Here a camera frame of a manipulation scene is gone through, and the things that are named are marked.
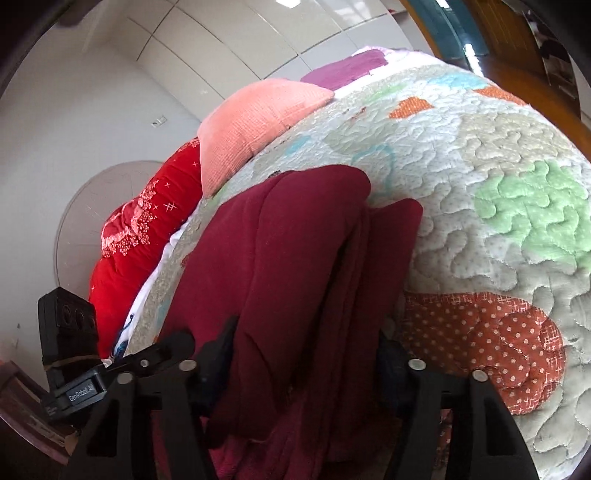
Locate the dark red sweater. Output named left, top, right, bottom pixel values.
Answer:
left=161, top=165, right=423, bottom=479

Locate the white blanket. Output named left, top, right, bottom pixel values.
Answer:
left=110, top=225, right=186, bottom=360

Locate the beige round headboard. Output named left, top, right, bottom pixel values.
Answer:
left=53, top=160, right=161, bottom=298

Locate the red floral quilt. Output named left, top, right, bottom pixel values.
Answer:
left=88, top=138, right=202, bottom=359

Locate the patchwork quilted bedspread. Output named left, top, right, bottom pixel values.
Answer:
left=124, top=50, right=590, bottom=479

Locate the pink textured pillow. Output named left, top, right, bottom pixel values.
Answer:
left=197, top=78, right=335, bottom=198

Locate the white wardrobe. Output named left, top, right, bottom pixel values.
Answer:
left=111, top=0, right=412, bottom=120

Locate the purple cloth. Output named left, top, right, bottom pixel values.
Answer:
left=301, top=49, right=388, bottom=91

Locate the wooden door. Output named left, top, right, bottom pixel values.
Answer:
left=464, top=0, right=546, bottom=78

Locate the wall socket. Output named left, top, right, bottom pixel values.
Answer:
left=150, top=115, right=168, bottom=128

